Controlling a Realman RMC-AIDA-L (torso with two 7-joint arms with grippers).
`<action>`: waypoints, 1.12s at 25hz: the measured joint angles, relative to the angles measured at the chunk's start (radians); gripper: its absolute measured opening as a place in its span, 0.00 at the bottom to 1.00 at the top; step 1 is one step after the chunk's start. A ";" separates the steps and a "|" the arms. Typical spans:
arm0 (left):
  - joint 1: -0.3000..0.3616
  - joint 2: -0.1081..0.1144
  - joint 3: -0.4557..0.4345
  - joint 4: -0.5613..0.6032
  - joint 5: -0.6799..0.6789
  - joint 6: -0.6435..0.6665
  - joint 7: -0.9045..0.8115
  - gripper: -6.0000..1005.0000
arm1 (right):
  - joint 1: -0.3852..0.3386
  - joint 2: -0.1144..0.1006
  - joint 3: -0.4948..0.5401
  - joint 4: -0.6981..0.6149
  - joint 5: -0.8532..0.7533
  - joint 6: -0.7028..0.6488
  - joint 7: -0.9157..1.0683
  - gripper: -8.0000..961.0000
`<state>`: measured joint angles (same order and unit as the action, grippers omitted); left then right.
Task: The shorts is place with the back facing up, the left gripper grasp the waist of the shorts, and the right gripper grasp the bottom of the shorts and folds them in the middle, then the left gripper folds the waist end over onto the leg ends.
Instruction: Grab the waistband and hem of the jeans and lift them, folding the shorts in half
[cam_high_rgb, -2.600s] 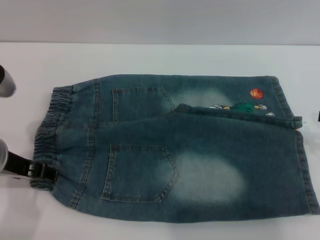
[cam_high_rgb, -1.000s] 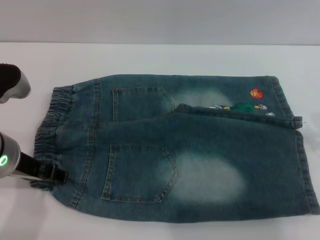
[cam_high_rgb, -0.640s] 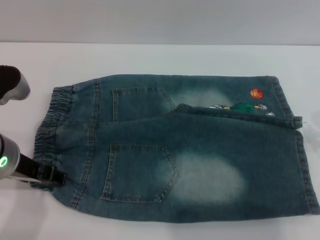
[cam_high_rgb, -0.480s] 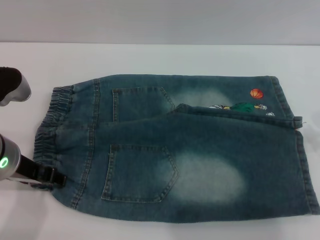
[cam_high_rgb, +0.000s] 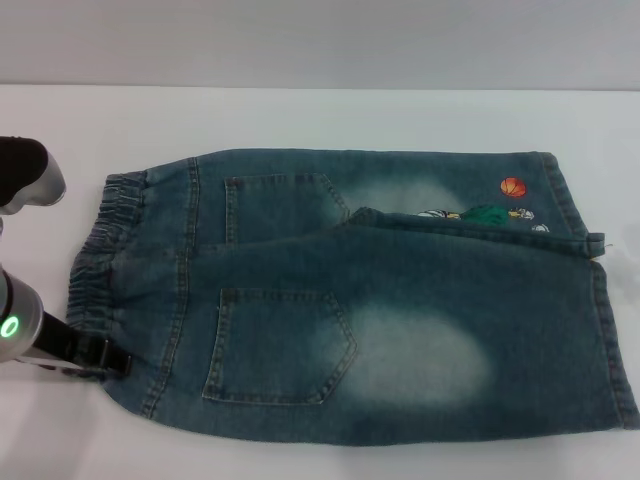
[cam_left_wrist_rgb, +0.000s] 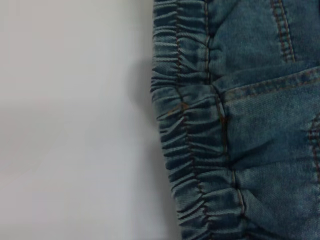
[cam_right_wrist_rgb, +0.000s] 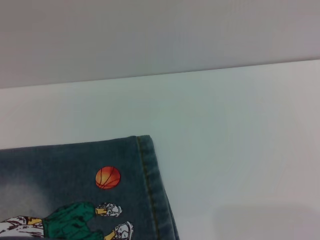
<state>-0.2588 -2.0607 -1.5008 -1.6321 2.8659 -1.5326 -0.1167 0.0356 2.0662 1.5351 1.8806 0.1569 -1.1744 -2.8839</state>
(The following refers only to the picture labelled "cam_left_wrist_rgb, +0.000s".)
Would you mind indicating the blue denim shorts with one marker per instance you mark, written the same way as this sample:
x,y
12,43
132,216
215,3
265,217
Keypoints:
x,y
250,125

